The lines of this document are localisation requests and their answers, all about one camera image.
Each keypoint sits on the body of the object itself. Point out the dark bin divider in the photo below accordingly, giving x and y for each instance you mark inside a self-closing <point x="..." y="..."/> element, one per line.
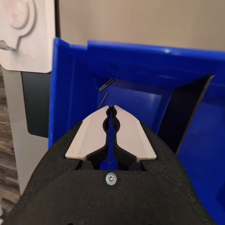
<point x="181" y="114"/>

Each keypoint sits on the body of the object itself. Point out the blue divided parts bin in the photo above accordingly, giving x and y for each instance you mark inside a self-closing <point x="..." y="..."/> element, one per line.
<point x="140" y="61"/>

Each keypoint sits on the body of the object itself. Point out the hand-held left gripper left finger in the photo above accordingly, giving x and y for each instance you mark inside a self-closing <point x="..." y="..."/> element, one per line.
<point x="87" y="138"/>

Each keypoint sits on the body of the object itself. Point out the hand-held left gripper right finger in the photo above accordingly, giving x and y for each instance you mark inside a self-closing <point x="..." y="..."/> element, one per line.
<point x="133" y="138"/>

